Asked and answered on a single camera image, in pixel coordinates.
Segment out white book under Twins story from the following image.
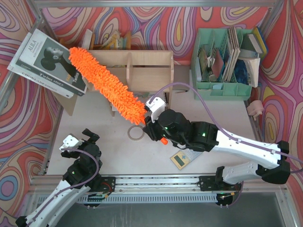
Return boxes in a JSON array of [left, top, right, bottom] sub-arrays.
[[7, 32, 78, 98]]

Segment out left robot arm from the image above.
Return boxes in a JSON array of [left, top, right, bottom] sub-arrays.
[[16, 129, 102, 227]]

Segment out orange microfiber duster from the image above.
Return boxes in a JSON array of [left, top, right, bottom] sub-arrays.
[[68, 46, 168, 145]]

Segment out clear tape roll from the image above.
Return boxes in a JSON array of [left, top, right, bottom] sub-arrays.
[[127, 125, 144, 141]]

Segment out green desk organizer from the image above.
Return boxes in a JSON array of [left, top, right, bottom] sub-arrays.
[[190, 28, 252, 101]]

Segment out pink tape dispenser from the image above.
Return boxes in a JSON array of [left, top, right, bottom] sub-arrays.
[[247, 100, 264, 121]]

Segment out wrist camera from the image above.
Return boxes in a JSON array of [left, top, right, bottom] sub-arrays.
[[145, 97, 165, 123], [59, 134, 84, 152]]

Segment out blue yellow book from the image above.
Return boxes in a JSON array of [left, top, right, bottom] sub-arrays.
[[252, 27, 268, 55]]

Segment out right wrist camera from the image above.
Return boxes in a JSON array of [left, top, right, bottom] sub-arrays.
[[145, 97, 165, 123]]

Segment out gold grey calculator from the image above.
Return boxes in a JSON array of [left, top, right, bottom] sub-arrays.
[[170, 149, 202, 170]]

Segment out books behind shelf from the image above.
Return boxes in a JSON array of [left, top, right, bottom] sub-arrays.
[[59, 29, 132, 51]]

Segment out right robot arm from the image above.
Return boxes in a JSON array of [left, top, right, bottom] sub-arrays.
[[143, 109, 290, 185]]

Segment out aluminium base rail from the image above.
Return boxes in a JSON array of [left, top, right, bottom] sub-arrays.
[[29, 174, 288, 194]]

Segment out stack of thin books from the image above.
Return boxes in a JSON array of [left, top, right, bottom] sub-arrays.
[[223, 26, 240, 82]]

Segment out red notebook in organizer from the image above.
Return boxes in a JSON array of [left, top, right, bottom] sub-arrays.
[[211, 48, 224, 79]]

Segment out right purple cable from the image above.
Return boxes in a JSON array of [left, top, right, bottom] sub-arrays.
[[151, 82, 303, 209]]

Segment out spiral drawing notebook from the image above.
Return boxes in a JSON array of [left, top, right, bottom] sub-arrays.
[[134, 92, 169, 107]]

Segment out wooden bookshelf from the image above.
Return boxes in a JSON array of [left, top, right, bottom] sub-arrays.
[[52, 49, 175, 118]]

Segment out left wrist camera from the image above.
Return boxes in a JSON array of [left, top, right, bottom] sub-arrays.
[[59, 134, 84, 152]]

